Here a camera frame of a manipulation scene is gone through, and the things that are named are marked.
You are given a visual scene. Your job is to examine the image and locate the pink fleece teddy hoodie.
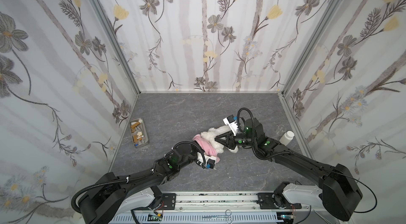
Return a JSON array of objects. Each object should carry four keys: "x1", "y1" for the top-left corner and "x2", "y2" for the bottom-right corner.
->
[{"x1": 193, "y1": 134, "x2": 219, "y2": 164}]

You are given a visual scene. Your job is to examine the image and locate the white plush teddy bear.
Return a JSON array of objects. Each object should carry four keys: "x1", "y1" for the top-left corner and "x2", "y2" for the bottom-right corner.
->
[{"x1": 200, "y1": 125, "x2": 239, "y2": 155}]

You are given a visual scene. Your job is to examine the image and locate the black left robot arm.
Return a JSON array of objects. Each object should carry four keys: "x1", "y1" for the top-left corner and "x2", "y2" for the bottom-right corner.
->
[{"x1": 71, "y1": 141, "x2": 216, "y2": 224}]

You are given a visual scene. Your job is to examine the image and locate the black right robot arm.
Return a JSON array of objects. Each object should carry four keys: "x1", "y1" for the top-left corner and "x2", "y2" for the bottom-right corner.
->
[{"x1": 215, "y1": 116, "x2": 363, "y2": 221}]

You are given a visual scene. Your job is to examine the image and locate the clear plastic measuring cup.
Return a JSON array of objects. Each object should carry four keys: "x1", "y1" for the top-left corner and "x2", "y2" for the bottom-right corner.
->
[{"x1": 276, "y1": 125, "x2": 286, "y2": 137}]

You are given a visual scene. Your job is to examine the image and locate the white plastic bottle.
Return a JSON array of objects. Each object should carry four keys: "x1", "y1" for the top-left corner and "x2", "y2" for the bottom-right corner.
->
[{"x1": 279, "y1": 131, "x2": 295, "y2": 146}]

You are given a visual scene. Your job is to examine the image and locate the clear tray with small parts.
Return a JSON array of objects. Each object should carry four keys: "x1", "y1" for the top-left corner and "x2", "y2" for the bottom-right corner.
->
[{"x1": 130, "y1": 118, "x2": 149, "y2": 148}]

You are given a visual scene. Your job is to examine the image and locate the steel scissors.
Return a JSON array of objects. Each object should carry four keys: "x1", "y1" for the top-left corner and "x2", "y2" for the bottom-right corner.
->
[{"x1": 202, "y1": 210, "x2": 233, "y2": 224}]

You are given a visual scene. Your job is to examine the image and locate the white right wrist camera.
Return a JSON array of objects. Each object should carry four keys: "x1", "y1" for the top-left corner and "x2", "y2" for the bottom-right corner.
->
[{"x1": 223, "y1": 115, "x2": 239, "y2": 136}]

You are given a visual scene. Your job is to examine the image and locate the aluminium mounting rail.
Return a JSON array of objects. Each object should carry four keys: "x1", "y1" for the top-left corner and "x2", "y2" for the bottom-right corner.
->
[{"x1": 85, "y1": 190, "x2": 346, "y2": 224}]

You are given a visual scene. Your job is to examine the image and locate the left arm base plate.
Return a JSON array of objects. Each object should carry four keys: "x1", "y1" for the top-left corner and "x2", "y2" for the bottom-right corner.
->
[{"x1": 148, "y1": 193, "x2": 177, "y2": 211}]

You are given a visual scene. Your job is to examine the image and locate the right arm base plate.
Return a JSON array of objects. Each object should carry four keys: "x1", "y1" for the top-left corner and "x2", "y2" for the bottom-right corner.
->
[{"x1": 257, "y1": 192, "x2": 302, "y2": 210}]

